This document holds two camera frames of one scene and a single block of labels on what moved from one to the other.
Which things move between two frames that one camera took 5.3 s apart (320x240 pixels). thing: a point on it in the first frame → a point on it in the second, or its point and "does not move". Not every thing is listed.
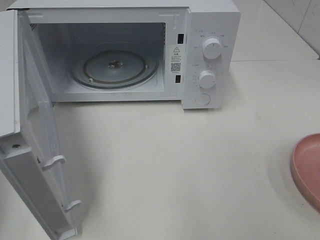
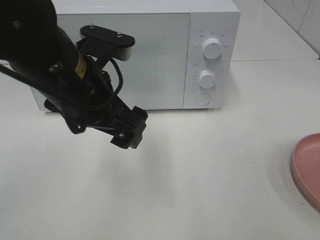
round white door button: [202, 99] does not move
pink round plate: [305, 167] does not move
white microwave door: [30, 145] → [154, 76]
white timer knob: [207, 79] does not move
